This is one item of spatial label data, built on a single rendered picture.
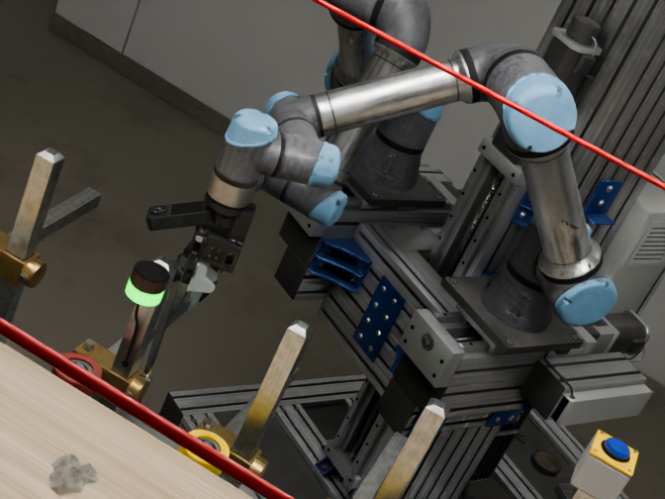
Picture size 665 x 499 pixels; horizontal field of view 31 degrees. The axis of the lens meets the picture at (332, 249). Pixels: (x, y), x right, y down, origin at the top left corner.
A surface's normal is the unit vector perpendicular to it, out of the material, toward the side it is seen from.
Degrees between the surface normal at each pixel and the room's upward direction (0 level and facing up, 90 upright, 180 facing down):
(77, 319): 0
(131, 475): 0
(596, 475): 90
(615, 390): 0
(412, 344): 90
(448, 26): 90
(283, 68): 90
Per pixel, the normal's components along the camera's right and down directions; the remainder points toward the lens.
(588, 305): 0.25, 0.66
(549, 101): 0.18, 0.49
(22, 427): 0.37, -0.80
